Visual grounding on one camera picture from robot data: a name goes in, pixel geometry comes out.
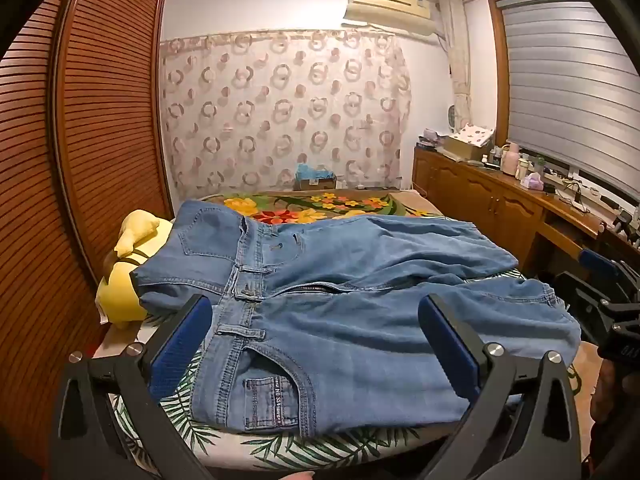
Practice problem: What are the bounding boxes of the dotted white box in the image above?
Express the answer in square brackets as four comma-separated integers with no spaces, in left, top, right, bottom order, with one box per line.
[442,122,496,161]

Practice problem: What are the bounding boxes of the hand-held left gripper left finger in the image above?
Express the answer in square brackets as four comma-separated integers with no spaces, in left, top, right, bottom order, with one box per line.
[50,294,216,480]

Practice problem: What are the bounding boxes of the beige wall air conditioner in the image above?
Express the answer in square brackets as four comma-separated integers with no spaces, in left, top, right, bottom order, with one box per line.
[342,0,436,38]

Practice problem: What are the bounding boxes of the crumpled blue cloth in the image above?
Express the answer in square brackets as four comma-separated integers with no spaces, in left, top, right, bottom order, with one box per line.
[295,162,336,181]

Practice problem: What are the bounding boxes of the pink bottle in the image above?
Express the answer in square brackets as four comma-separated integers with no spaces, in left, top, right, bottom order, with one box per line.
[502,142,521,176]

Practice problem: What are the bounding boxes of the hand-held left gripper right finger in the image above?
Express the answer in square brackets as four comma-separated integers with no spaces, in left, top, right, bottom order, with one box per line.
[417,294,583,480]

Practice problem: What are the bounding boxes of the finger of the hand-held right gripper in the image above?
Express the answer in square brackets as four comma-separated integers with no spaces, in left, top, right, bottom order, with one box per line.
[578,248,640,301]
[554,271,620,333]

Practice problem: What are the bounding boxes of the person's right hand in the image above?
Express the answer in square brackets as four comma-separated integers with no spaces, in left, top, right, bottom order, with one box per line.
[590,357,632,427]

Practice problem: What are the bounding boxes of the small black tripod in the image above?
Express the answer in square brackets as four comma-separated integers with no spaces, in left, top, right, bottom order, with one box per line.
[614,210,640,248]

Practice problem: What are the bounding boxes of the tied beige window curtain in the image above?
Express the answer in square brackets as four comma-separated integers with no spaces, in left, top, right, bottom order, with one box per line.
[437,0,473,131]

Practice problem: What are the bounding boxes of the floral blanket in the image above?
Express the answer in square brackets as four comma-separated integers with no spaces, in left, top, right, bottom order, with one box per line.
[200,191,446,226]

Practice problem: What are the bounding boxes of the circle print curtain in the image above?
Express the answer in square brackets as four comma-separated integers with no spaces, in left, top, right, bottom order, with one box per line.
[160,30,413,201]

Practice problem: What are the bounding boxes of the wooden louvered wardrobe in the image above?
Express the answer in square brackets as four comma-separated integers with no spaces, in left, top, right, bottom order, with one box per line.
[0,0,175,411]

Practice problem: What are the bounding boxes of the blue denim pants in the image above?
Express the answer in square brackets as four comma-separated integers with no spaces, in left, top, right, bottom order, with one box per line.
[134,200,582,438]

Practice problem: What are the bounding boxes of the palm leaf print sheet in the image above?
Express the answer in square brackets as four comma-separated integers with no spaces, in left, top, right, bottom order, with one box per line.
[102,260,583,473]

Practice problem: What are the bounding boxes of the wooden sideboard cabinet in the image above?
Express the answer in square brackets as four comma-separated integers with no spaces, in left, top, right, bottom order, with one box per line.
[412,145,616,291]

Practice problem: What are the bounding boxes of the yellow plush toy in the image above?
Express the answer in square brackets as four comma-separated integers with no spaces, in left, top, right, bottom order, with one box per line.
[95,209,173,331]

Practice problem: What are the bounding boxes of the grey window blind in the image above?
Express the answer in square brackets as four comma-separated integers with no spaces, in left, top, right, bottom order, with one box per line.
[500,0,640,206]

